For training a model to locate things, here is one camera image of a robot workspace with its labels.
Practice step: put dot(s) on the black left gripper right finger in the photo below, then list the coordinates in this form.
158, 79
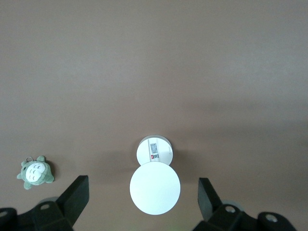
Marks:
209, 204

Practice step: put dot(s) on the grey green plush toy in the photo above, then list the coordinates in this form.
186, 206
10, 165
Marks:
36, 173

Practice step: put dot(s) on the white round desk lamp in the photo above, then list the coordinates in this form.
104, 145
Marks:
154, 187

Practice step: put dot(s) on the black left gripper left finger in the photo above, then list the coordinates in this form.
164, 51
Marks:
72, 199

